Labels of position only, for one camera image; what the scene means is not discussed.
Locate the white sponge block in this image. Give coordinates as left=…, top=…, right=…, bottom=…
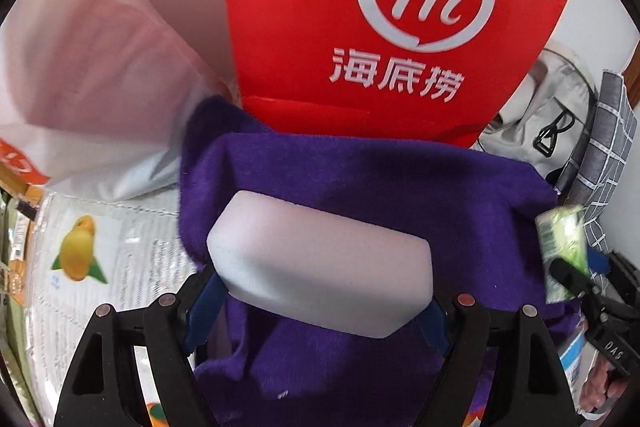
left=206, top=191, right=434, bottom=338

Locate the person's right hand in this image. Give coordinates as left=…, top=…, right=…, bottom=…
left=579, top=355, right=627, bottom=412

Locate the blue tissue box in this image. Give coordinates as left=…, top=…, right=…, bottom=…
left=559, top=319, right=598, bottom=411

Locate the grey checked folded cushion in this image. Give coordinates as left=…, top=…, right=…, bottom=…
left=556, top=69, right=639, bottom=253

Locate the fruit print tablecloth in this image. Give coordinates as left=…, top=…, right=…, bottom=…
left=25, top=188, right=195, bottom=425

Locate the beige canvas bag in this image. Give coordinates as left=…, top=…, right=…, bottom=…
left=472, top=40, right=599, bottom=178

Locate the wooden bedside table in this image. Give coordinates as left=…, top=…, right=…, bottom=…
left=1, top=164, right=43, bottom=306

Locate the red paper shopping bag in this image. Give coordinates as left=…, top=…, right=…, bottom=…
left=227, top=0, right=567, bottom=147

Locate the white Miniso plastic bag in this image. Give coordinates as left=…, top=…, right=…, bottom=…
left=1, top=0, right=238, bottom=200

